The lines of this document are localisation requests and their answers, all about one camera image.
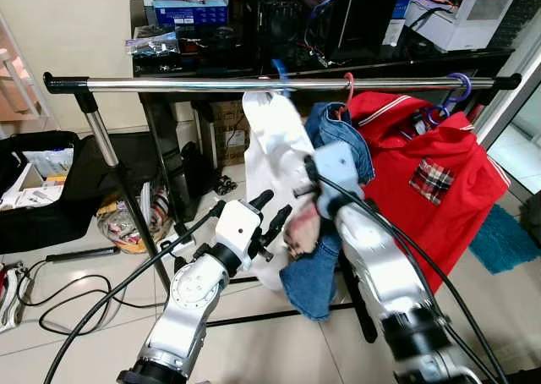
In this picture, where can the white collared blouse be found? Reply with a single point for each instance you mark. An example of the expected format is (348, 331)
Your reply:
(275, 147)

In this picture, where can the blue plastic hanger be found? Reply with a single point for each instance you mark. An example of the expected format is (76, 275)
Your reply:
(280, 75)

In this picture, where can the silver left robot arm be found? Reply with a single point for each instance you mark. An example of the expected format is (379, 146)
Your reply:
(190, 298)

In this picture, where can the pink hanger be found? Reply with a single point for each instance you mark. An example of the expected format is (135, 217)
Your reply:
(349, 86)

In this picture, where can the purple hanger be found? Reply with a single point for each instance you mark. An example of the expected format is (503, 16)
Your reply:
(465, 86)

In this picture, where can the blue denim skirt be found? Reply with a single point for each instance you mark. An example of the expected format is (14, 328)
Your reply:
(313, 282)

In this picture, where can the brown cardboard box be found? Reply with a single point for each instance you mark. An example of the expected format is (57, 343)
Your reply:
(228, 134)

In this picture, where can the clear plastic bag of items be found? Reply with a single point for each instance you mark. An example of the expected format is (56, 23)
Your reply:
(127, 225)

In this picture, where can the red polo shirt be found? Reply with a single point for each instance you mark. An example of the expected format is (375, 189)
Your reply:
(406, 147)

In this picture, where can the black desk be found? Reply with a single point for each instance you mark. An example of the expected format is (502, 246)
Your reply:
(194, 63)

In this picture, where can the black open suitcase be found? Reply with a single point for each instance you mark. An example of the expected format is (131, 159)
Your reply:
(84, 198)

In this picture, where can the black power strip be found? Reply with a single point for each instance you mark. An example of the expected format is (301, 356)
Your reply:
(84, 254)

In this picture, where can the small clear parts bag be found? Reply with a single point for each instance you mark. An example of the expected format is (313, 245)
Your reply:
(152, 44)

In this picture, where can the blue labelled box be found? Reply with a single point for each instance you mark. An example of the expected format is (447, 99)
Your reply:
(188, 13)

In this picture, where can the black computer tower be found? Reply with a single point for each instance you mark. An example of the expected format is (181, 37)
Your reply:
(363, 12)

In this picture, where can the teal floor mat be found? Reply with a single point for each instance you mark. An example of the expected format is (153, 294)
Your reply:
(503, 240)

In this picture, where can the white computer case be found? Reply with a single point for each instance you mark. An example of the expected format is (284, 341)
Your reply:
(456, 33)

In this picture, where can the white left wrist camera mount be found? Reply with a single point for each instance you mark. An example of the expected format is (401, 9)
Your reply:
(237, 225)

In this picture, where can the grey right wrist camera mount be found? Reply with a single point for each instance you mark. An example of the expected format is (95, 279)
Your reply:
(338, 168)

